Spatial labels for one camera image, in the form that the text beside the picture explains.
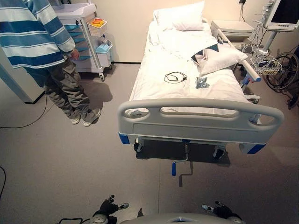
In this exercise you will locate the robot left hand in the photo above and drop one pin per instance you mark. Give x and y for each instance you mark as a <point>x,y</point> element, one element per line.
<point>108,206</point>

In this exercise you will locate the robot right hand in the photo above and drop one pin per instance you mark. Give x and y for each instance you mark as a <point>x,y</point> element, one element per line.
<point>222,210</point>

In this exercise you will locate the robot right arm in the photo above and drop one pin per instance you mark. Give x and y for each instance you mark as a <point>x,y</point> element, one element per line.
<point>234,219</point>

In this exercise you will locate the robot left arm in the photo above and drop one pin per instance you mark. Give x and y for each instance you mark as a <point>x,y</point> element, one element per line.
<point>100,219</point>

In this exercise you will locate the bed caster wheel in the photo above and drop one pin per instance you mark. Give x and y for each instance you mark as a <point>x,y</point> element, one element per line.
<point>219,152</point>
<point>138,147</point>

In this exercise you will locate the bed crank blue grip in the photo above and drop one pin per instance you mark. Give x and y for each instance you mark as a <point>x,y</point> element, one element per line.
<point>174,168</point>

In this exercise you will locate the white bed sheet mattress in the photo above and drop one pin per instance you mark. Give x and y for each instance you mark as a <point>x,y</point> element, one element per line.
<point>158,89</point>

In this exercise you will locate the silver robot body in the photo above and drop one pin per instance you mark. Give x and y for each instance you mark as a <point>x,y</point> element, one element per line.
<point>175,219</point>

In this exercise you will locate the blue lidded waste bin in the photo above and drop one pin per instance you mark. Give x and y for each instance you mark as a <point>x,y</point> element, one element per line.
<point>104,57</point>

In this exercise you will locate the white pillow dark triangle pattern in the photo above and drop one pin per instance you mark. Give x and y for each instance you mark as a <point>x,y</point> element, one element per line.
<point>222,58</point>

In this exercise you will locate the black wheelchair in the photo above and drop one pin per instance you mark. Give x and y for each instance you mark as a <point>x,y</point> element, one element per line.
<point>286,70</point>

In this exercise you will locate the person's hand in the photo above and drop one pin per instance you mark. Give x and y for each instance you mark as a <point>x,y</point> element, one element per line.
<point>75,54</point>

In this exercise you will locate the white partition panel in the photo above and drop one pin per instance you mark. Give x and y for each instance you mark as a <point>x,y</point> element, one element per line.
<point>16,79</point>

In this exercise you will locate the white folded duvet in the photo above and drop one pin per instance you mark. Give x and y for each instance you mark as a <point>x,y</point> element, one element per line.
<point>187,39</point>

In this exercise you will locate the grey monitor stand pole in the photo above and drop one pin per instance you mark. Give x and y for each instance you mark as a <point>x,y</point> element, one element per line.
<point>268,40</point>

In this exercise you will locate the white monitor lead bundle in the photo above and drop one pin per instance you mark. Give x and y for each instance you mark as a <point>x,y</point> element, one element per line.
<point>255,35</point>

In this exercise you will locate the white bedside cabinet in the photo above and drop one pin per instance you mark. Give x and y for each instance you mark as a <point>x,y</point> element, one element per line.
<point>231,26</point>

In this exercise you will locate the orange coiled tube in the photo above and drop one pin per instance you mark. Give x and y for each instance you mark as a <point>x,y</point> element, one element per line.
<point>97,23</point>

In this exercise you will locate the person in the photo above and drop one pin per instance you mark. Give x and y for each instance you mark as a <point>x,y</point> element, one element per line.
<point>30,35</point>

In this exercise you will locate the white medical cart blue drawers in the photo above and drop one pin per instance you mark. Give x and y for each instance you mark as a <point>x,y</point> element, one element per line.
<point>70,17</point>

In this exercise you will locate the plain white pillow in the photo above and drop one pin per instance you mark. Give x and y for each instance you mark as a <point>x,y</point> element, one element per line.
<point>184,16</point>

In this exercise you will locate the white patient monitor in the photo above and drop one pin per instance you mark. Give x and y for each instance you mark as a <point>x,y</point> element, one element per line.
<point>283,14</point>

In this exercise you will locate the white hospital bed frame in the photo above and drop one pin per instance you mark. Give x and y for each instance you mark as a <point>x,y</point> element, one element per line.
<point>198,134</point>

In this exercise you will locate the white bed side rail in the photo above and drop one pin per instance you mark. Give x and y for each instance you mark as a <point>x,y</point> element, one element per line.
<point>253,74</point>

